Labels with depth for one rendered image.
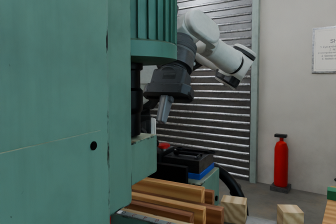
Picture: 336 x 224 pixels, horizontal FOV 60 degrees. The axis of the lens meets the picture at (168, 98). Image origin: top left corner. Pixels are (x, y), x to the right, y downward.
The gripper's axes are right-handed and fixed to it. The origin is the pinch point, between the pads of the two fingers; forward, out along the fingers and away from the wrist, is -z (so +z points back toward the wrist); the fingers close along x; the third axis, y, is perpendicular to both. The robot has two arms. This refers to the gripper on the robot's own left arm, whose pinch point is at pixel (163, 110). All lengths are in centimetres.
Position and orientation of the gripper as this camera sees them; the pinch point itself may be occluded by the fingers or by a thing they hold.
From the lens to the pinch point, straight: 65.7
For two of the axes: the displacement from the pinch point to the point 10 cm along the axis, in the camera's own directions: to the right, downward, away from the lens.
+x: -9.0, -0.2, 4.4
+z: 2.2, -8.9, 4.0
